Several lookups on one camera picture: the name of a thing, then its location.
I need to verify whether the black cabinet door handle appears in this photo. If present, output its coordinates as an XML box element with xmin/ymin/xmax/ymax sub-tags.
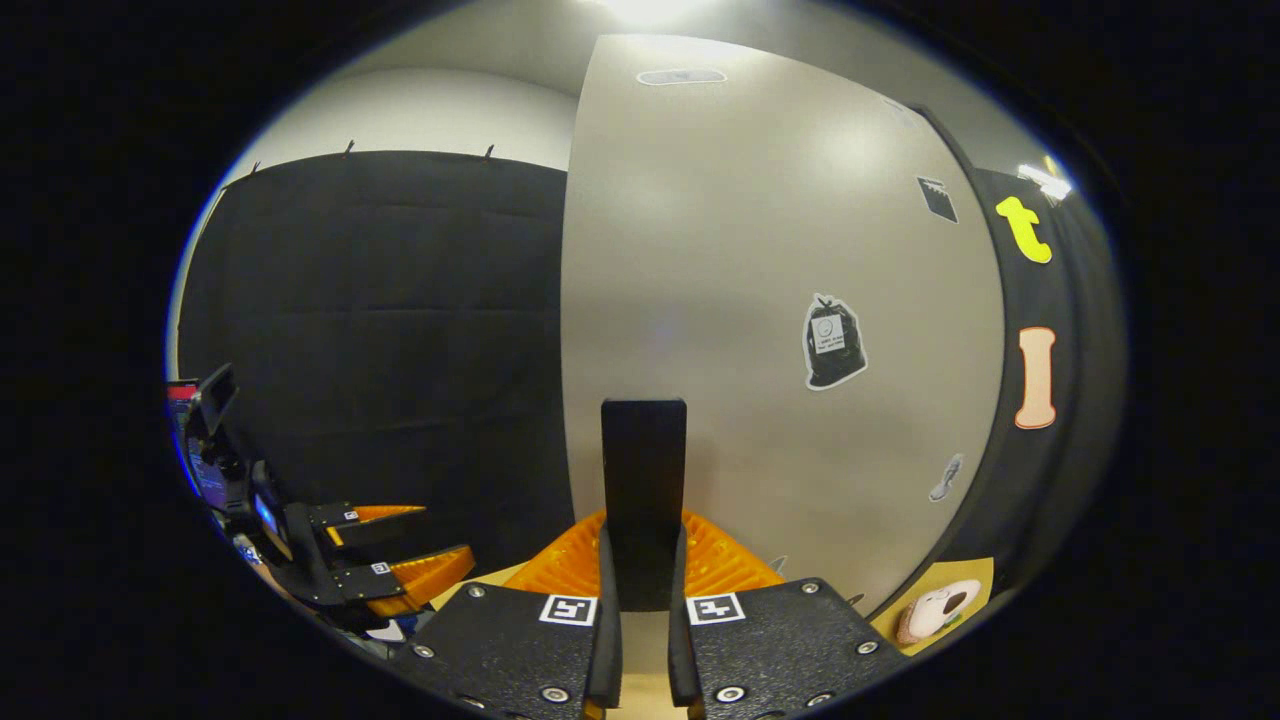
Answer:
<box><xmin>601</xmin><ymin>398</ymin><xmax>688</xmax><ymax>613</ymax></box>

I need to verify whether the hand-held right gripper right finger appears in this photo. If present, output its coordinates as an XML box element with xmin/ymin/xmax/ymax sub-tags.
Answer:
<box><xmin>668</xmin><ymin>510</ymin><xmax>909</xmax><ymax>720</ymax></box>

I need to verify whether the pink plush toy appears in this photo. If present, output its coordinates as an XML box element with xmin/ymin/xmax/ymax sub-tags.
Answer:
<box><xmin>895</xmin><ymin>580</ymin><xmax>984</xmax><ymax>647</ymax></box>

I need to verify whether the grey cabinet door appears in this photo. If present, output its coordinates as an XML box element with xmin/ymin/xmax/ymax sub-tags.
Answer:
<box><xmin>560</xmin><ymin>35</ymin><xmax>1006</xmax><ymax>616</ymax></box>

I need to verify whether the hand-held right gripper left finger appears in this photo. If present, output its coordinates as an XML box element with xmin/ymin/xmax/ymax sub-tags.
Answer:
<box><xmin>388</xmin><ymin>510</ymin><xmax>624</xmax><ymax>720</ymax></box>

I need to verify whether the small ceiling light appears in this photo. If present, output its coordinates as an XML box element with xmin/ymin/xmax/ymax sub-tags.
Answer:
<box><xmin>1017</xmin><ymin>160</ymin><xmax>1074</xmax><ymax>202</ymax></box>

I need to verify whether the black backdrop cloth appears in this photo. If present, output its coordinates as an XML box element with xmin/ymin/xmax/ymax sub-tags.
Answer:
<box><xmin>175</xmin><ymin>150</ymin><xmax>1126</xmax><ymax>601</ymax></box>

